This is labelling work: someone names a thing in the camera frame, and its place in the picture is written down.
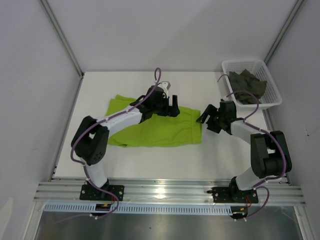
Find dark olive shorts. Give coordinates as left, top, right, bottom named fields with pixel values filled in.
left=228, top=69, right=268, bottom=105

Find left aluminium corner post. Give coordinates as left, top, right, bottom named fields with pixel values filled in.
left=38, top=0, right=85, bottom=77

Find white plastic basket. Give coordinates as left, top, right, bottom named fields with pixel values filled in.
left=221, top=58, right=283, bottom=110

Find lime green shorts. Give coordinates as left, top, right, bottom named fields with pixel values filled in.
left=108, top=106, right=202, bottom=148

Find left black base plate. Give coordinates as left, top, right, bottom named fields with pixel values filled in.
left=79, top=184, right=125, bottom=202

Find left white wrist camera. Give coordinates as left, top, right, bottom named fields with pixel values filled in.
left=158, top=81, right=171, bottom=97

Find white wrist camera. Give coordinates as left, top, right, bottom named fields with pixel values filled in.
left=220, top=96, right=232, bottom=102
left=158, top=81, right=171, bottom=97

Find aluminium mounting rail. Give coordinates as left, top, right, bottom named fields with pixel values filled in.
left=33, top=178, right=306, bottom=207

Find right aluminium corner post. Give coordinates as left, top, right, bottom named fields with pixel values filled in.
left=263, top=0, right=308, bottom=65

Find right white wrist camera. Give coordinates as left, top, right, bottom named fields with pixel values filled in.
left=220, top=96, right=232, bottom=102

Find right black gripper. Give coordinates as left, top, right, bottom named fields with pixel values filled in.
left=196, top=104, right=225, bottom=134

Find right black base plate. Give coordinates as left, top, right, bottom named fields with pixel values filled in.
left=206, top=186, right=259, bottom=204

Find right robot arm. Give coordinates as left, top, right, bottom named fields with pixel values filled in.
left=197, top=100, right=292, bottom=203

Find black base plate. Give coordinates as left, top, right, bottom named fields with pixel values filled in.
left=206, top=186, right=259, bottom=204
left=79, top=184, right=125, bottom=202

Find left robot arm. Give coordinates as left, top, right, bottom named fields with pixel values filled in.
left=70, top=81, right=180, bottom=200

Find aluminium corner post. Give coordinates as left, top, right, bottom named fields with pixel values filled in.
left=38, top=0, right=85, bottom=77
left=263, top=0, right=308, bottom=65

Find white slotted cable duct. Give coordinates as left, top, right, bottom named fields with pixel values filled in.
left=44, top=202, right=232, bottom=216

